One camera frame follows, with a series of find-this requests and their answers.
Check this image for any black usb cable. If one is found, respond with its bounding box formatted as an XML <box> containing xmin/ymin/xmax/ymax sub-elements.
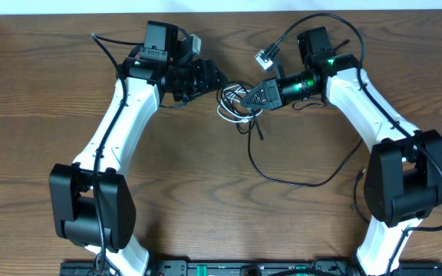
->
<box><xmin>215</xmin><ymin>80</ymin><xmax>364</xmax><ymax>189</ymax></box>

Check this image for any thin black cable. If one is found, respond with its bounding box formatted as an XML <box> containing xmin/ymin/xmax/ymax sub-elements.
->
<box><xmin>349</xmin><ymin>38</ymin><xmax>371</xmax><ymax>225</ymax></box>

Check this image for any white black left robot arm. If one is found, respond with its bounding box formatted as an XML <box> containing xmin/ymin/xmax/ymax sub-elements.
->
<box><xmin>48</xmin><ymin>21</ymin><xmax>227</xmax><ymax>275</ymax></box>

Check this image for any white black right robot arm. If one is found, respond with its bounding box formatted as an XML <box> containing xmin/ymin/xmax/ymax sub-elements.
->
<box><xmin>241</xmin><ymin>27</ymin><xmax>442</xmax><ymax>275</ymax></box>

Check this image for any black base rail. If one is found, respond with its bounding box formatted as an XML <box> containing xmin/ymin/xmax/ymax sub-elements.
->
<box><xmin>58</xmin><ymin>258</ymin><xmax>442</xmax><ymax>276</ymax></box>

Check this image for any white usb cable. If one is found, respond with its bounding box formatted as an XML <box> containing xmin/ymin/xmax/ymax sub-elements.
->
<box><xmin>216</xmin><ymin>84</ymin><xmax>264</xmax><ymax>124</ymax></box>

